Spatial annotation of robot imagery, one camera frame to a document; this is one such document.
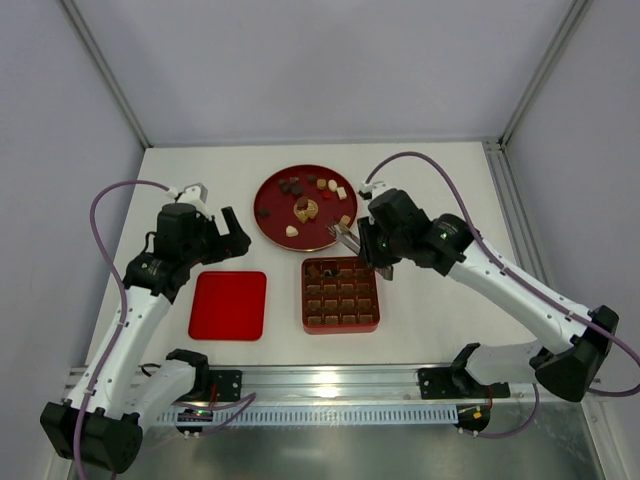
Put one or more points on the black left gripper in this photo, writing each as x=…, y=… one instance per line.
x=216, y=240

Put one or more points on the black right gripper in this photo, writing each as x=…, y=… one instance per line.
x=368, y=247

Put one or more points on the white block chocolate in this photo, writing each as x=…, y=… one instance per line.
x=342, y=193

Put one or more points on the metal serving tongs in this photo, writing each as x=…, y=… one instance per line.
x=346, y=237

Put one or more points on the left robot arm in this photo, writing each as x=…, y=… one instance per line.
x=102, y=420

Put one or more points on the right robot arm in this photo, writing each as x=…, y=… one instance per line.
x=571, y=341

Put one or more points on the red chocolate box with tray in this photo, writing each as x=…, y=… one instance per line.
x=345, y=304

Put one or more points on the tan ridged chocolate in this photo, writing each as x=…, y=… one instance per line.
x=303, y=216

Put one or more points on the brown stacked chocolate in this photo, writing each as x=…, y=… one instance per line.
x=302, y=203

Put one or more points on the white heart chocolate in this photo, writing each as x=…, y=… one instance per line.
x=291, y=231

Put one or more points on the dark chocolate cluster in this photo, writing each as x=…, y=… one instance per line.
x=291, y=189

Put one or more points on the red rectangular box lid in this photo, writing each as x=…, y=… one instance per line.
x=228, y=306

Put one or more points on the round red plate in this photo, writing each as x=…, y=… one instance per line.
x=313, y=235

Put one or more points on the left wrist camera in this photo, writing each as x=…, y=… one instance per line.
x=195, y=194

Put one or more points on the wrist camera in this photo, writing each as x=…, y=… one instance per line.
x=370, y=190
x=195, y=194

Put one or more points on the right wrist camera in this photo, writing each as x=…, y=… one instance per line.
x=370, y=190

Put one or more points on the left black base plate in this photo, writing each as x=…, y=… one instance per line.
x=225, y=385

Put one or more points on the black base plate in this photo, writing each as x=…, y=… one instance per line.
x=447, y=383
x=225, y=385

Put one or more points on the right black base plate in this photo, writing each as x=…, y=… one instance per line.
x=447, y=383

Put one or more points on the aluminium frame rail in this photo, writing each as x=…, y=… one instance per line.
x=325, y=377

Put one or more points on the slotted cable duct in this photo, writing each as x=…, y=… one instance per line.
x=314, y=415

